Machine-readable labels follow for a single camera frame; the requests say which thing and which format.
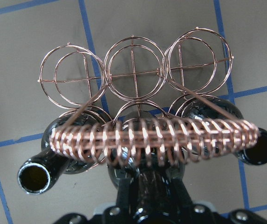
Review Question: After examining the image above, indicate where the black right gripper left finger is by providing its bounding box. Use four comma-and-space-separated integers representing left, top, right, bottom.
116, 178, 136, 210

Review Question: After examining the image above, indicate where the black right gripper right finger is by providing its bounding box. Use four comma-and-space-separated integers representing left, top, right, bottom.
170, 178, 193, 210

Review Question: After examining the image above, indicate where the dark glass wine bottle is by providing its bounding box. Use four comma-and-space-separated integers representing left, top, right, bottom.
102, 112, 185, 224

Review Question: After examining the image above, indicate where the dark wine bottle tilted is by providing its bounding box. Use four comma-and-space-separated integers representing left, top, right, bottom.
17, 111, 112, 195

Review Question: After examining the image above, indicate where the dark wine bottle in basket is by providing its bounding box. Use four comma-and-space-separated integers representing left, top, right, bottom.
175, 96, 267, 166

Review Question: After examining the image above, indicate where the copper wire wine basket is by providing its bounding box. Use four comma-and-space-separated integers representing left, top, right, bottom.
37, 27, 260, 168

